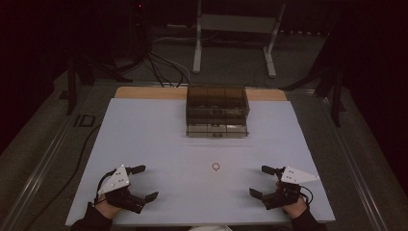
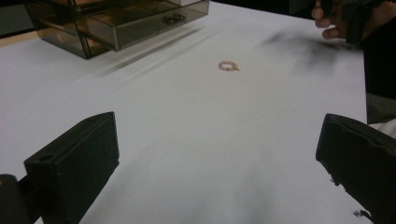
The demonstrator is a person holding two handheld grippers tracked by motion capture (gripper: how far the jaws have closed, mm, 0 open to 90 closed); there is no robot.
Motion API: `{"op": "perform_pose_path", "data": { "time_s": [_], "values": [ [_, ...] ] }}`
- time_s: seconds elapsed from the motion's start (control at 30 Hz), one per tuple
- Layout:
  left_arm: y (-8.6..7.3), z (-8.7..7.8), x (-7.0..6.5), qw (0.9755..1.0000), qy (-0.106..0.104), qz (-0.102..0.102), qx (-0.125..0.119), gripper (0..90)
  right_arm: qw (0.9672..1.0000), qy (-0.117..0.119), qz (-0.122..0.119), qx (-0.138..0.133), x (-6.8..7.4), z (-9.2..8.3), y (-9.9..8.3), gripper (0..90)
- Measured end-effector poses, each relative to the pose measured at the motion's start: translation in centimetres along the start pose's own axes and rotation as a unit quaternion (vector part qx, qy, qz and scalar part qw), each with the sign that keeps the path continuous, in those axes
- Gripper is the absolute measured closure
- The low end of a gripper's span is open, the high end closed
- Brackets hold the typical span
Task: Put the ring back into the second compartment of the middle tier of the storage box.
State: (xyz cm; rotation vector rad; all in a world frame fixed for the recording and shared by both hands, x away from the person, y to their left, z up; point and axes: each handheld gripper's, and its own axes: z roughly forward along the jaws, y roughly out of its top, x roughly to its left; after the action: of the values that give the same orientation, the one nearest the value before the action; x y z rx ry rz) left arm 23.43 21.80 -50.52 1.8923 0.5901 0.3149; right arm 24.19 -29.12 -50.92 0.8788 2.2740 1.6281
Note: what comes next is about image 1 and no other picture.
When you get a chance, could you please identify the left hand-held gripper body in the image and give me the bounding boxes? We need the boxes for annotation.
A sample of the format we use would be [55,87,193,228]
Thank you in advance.
[97,165,146,215]

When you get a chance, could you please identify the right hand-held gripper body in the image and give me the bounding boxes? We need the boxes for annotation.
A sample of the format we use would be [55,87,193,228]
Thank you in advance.
[261,166,321,211]

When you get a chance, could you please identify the person's right hand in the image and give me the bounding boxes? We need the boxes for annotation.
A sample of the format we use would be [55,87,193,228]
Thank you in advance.
[275,180,309,219]

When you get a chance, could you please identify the person's left hand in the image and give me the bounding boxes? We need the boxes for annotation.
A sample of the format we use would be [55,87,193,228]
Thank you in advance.
[94,198,123,221]

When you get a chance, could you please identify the white table mat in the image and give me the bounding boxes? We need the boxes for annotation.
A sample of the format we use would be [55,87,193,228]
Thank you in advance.
[64,97,337,227]

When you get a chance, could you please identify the brown transparent drawer box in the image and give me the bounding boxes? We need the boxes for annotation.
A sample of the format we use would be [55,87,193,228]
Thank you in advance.
[185,84,251,140]

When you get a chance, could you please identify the black tripod stand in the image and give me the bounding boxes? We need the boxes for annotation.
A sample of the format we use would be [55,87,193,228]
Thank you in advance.
[278,62,349,128]
[59,52,134,116]

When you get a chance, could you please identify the white metal stand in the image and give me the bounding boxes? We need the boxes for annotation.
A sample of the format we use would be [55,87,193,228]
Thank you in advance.
[191,0,288,79]

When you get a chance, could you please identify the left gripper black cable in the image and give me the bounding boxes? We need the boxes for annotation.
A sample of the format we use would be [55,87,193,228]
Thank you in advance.
[93,167,117,206]

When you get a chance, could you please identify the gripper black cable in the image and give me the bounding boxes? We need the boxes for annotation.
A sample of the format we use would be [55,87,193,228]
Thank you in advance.
[93,167,117,206]
[299,185,315,207]

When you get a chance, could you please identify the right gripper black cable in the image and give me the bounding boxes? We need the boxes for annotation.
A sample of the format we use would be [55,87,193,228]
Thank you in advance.
[299,185,315,207]

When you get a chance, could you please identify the black floor cable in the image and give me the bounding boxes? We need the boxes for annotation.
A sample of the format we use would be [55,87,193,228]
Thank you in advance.
[20,123,103,231]

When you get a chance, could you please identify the metal floor rail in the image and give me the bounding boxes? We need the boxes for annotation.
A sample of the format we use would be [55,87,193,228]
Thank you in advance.
[0,84,97,231]
[316,94,391,231]

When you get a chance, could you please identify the bundle of floor cables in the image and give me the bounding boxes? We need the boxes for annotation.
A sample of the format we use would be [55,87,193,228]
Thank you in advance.
[140,35,193,89]

